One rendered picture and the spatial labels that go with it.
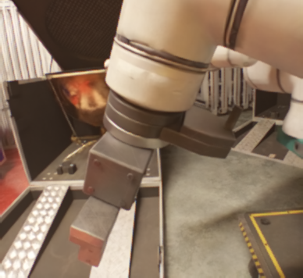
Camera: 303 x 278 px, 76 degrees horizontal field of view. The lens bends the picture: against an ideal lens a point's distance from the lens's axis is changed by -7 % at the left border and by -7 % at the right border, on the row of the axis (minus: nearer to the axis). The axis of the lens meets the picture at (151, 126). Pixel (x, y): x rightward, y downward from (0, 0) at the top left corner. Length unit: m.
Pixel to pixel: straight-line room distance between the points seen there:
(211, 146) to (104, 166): 0.09
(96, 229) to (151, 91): 0.12
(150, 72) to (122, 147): 0.07
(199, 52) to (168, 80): 0.03
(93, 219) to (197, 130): 0.12
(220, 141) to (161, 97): 0.07
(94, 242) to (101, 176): 0.05
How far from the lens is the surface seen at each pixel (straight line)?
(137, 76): 0.16
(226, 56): 0.54
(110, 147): 0.18
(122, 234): 1.28
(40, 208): 1.61
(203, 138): 0.18
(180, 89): 0.17
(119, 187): 0.18
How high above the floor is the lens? 0.97
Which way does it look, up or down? 17 degrees down
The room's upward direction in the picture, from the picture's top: 5 degrees counter-clockwise
